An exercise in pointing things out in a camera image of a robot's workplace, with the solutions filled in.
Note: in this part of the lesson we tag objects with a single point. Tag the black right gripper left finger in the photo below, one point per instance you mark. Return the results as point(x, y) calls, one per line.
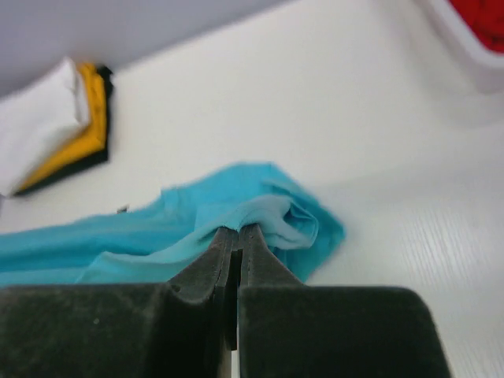
point(176, 328)

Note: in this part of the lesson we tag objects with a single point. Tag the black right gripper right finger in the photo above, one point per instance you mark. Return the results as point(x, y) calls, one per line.
point(291, 329)

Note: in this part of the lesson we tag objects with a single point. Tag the turquoise t shirt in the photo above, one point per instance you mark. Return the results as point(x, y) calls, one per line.
point(158, 241)

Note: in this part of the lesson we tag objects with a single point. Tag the folded white t shirt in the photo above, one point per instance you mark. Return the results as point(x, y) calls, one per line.
point(40, 119)

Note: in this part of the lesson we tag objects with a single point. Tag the folded yellow t shirt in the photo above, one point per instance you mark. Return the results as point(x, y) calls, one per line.
point(84, 134)

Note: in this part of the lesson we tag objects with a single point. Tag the folded black t shirt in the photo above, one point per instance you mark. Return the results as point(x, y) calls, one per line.
point(102, 149)

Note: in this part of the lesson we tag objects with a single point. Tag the white plastic laundry basket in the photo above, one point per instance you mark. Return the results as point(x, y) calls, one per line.
point(482, 66)

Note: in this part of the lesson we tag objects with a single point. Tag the red t shirt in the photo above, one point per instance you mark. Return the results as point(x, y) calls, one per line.
point(485, 19)

